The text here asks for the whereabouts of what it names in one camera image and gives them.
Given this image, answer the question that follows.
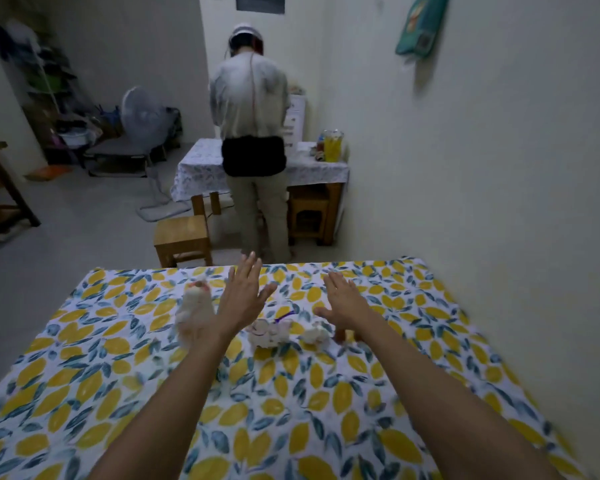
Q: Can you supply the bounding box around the person's left hand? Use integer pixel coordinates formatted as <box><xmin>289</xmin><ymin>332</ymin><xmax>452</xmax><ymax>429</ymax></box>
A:
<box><xmin>216</xmin><ymin>252</ymin><xmax>279</xmax><ymax>341</ymax></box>

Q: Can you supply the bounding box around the person's right hand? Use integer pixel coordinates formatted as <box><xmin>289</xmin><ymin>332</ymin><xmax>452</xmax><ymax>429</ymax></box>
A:
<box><xmin>313</xmin><ymin>271</ymin><xmax>377</xmax><ymax>340</ymax></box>

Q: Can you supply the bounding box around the person's right forearm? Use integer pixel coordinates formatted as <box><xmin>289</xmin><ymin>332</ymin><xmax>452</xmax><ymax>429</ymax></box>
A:
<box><xmin>352</xmin><ymin>315</ymin><xmax>567</xmax><ymax>480</ymax></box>

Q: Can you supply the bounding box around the person's left forearm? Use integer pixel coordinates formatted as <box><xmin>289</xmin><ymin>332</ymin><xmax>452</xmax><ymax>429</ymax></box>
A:
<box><xmin>87</xmin><ymin>329</ymin><xmax>237</xmax><ymax>480</ymax></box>

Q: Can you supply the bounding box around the small white plush toy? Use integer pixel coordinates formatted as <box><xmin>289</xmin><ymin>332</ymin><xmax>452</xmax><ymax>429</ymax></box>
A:
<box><xmin>300</xmin><ymin>322</ymin><xmax>332</xmax><ymax>349</ymax></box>

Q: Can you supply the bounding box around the white plush toy purple ribbon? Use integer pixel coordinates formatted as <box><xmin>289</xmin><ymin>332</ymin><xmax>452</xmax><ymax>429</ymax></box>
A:
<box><xmin>246</xmin><ymin>311</ymin><xmax>296</xmax><ymax>349</ymax></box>

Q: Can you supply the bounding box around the large white plush toy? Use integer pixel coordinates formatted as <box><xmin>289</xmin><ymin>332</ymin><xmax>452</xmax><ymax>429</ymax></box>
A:
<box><xmin>174</xmin><ymin>280</ymin><xmax>217</xmax><ymax>351</ymax></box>

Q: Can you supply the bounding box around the light wooden stool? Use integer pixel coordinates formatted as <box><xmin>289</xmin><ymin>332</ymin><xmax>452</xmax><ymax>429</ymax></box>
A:
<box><xmin>153</xmin><ymin>192</ymin><xmax>222</xmax><ymax>268</ymax></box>

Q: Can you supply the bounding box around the dark wooden stool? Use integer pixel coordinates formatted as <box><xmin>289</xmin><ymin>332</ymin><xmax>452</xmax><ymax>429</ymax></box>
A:
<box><xmin>286</xmin><ymin>186</ymin><xmax>331</xmax><ymax>245</ymax></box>

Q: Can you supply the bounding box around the wooden table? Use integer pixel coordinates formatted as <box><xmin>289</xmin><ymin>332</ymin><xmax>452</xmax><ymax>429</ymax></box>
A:
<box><xmin>190</xmin><ymin>182</ymin><xmax>345</xmax><ymax>247</ymax></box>

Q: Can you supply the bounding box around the lemon print tablecloth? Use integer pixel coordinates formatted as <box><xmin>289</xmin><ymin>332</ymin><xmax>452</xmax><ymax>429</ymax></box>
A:
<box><xmin>0</xmin><ymin>256</ymin><xmax>588</xmax><ymax>480</ymax></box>

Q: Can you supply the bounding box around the white patterned tablecloth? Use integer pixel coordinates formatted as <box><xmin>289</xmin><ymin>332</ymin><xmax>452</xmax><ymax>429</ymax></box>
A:
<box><xmin>170</xmin><ymin>138</ymin><xmax>350</xmax><ymax>202</ymax></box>

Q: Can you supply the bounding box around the yellow plastic jar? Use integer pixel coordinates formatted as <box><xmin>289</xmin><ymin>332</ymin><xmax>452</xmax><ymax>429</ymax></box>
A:
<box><xmin>322</xmin><ymin>129</ymin><xmax>345</xmax><ymax>163</ymax></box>

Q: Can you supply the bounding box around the white paper box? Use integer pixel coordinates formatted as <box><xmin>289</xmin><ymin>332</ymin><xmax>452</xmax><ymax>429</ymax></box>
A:
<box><xmin>283</xmin><ymin>94</ymin><xmax>307</xmax><ymax>145</ymax></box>

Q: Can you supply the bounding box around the white standing fan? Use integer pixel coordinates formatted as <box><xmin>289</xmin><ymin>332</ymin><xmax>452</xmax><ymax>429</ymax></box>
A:
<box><xmin>120</xmin><ymin>86</ymin><xmax>191</xmax><ymax>223</ymax></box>

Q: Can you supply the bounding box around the grey folding cot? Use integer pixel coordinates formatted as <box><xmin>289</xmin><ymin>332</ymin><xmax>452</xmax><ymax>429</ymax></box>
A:
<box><xmin>83</xmin><ymin>135</ymin><xmax>167</xmax><ymax>178</ymax></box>

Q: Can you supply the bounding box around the orange floor mat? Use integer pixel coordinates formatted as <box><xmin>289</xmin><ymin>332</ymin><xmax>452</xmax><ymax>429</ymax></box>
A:
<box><xmin>24</xmin><ymin>165</ymin><xmax>74</xmax><ymax>182</ymax></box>

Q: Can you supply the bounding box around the dark wooden bench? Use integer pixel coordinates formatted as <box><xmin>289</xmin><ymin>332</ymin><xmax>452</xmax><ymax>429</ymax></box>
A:
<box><xmin>0</xmin><ymin>140</ymin><xmax>42</xmax><ymax>245</ymax></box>

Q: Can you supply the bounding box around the cluttered storage rack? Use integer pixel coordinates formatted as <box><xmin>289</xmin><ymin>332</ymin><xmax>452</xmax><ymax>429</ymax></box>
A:
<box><xmin>0</xmin><ymin>17</ymin><xmax>103</xmax><ymax>165</ymax></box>

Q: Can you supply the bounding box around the teal hanging bag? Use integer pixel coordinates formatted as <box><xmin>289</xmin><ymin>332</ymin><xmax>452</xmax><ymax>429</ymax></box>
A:
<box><xmin>395</xmin><ymin>0</ymin><xmax>451</xmax><ymax>59</ymax></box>

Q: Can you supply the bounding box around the dark wall frame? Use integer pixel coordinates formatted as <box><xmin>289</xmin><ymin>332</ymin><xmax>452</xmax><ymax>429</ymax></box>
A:
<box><xmin>236</xmin><ymin>0</ymin><xmax>286</xmax><ymax>15</ymax></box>

